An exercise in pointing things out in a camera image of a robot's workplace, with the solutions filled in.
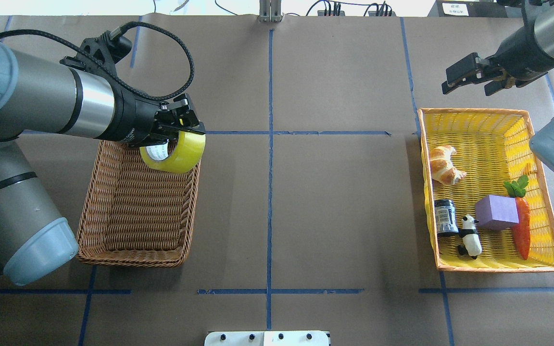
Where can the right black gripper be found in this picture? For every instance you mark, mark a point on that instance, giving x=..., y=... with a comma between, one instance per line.
x=519, y=52

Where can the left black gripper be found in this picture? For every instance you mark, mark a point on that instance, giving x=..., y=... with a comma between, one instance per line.
x=135, y=120

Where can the yellow tape roll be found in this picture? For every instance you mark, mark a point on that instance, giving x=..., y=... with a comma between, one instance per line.
x=177, y=155

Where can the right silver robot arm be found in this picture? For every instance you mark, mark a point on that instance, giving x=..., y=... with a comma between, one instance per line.
x=540, y=15

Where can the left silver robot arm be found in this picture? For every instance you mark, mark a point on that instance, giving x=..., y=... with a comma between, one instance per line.
x=48, y=84

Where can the yellow plastic woven basket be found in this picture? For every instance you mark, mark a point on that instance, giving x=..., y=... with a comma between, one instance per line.
x=492, y=146

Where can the brown wicker basket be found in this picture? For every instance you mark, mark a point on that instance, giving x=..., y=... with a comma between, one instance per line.
x=134, y=215

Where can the toy croissant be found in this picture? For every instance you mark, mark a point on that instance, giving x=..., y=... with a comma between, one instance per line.
x=442, y=167

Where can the purple foam block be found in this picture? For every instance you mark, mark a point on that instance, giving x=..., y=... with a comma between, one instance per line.
x=496, y=213

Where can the small black labelled can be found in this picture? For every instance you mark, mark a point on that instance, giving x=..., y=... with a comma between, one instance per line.
x=445, y=215

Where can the orange toy carrot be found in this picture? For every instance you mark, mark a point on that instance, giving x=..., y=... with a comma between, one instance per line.
x=516, y=189

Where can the toy panda figure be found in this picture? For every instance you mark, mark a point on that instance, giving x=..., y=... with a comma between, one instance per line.
x=471, y=245

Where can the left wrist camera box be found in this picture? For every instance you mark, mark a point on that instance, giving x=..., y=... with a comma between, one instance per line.
x=106, y=51

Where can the aluminium frame post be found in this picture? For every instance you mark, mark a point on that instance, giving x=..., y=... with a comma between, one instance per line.
x=270, y=11

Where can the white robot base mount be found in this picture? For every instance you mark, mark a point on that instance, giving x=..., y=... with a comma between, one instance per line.
x=268, y=338

